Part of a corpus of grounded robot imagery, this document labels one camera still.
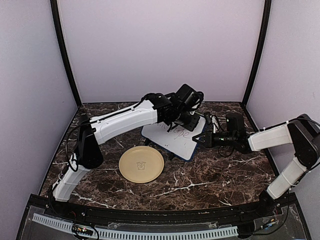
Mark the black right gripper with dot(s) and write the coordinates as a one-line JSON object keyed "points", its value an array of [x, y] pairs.
{"points": [[209, 139]]}

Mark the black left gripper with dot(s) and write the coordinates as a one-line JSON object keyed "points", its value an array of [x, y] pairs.
{"points": [[191, 126]]}

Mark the blue framed whiteboard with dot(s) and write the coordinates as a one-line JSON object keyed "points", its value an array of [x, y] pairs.
{"points": [[178, 141]]}

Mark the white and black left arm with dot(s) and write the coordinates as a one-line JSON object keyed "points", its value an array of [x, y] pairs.
{"points": [[173, 109]]}

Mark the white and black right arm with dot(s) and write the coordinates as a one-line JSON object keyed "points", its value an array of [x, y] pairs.
{"points": [[300, 135]]}

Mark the black whiteboard stand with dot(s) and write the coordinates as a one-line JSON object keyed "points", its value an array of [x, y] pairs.
{"points": [[148, 143]]}

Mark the beige plate with bear drawing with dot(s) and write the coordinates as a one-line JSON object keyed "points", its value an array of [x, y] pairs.
{"points": [[141, 164]]}

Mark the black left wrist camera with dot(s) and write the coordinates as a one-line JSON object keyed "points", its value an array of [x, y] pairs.
{"points": [[187, 95]]}

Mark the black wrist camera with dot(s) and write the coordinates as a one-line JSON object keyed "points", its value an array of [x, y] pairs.
{"points": [[187, 95], [234, 122]]}

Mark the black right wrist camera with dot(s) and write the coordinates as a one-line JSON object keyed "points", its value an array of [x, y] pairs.
{"points": [[234, 122]]}

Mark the white slotted cable duct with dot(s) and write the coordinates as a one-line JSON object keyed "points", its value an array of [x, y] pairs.
{"points": [[133, 232]]}

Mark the black right frame post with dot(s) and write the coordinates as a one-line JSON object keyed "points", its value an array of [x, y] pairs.
{"points": [[259, 50]]}

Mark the black frame post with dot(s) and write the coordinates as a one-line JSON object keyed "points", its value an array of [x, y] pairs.
{"points": [[63, 52], [259, 50]]}

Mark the black front rail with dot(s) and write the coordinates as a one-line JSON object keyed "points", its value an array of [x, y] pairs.
{"points": [[102, 216]]}

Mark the black left frame post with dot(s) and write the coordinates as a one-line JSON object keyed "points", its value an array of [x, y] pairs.
{"points": [[63, 52]]}

